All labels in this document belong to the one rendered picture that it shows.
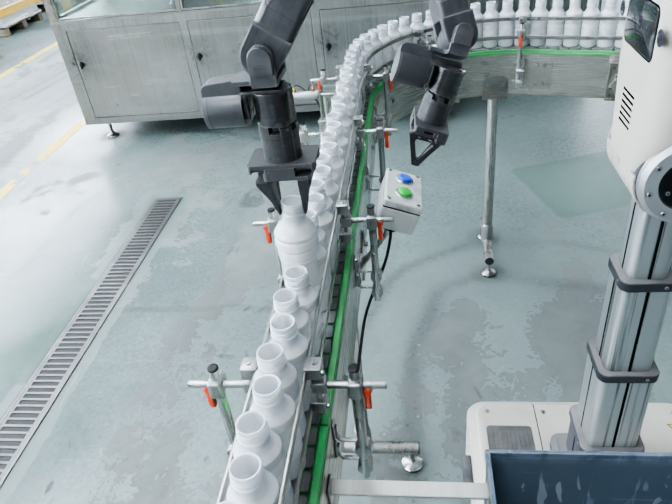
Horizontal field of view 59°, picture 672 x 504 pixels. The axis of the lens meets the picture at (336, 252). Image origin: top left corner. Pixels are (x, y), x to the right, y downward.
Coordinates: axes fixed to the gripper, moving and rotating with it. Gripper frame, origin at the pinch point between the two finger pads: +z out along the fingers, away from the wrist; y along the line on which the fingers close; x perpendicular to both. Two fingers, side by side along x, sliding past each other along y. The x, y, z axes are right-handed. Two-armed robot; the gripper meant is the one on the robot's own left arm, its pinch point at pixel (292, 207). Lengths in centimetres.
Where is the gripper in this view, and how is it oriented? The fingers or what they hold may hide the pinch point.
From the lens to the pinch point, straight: 95.4
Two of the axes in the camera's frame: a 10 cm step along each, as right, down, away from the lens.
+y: 9.9, -0.4, -1.5
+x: 1.0, -5.7, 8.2
